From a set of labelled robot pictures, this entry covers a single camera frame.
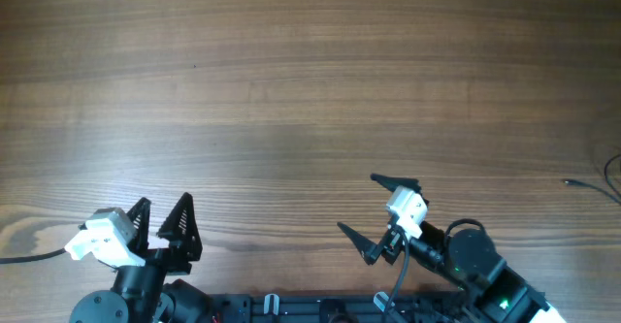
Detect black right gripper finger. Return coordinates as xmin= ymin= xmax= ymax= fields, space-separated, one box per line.
xmin=337 ymin=222 xmax=382 ymax=265
xmin=370 ymin=173 xmax=423 ymax=196

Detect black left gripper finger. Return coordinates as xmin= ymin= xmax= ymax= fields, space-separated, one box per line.
xmin=127 ymin=197 xmax=151 ymax=256
xmin=156 ymin=192 xmax=203 ymax=261

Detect black cable with plug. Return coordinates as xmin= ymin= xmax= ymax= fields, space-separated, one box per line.
xmin=561 ymin=178 xmax=621 ymax=207

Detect thin black cable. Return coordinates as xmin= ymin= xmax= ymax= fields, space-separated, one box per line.
xmin=603 ymin=152 xmax=621 ymax=198

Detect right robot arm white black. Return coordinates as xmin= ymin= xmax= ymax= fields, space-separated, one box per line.
xmin=338 ymin=174 xmax=565 ymax=323

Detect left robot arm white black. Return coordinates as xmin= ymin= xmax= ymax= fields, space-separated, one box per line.
xmin=65 ymin=192 xmax=219 ymax=323

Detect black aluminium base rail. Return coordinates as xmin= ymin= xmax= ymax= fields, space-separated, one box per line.
xmin=207 ymin=292 xmax=461 ymax=323

